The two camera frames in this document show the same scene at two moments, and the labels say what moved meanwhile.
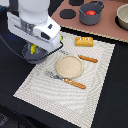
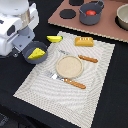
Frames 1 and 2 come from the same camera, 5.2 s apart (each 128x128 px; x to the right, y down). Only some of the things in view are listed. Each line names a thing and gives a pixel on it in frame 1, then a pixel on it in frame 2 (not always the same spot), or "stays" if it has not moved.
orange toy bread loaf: (83, 41) stays
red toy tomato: (90, 12) stays
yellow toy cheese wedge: (33, 48) -> (37, 53)
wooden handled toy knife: (89, 59) stays
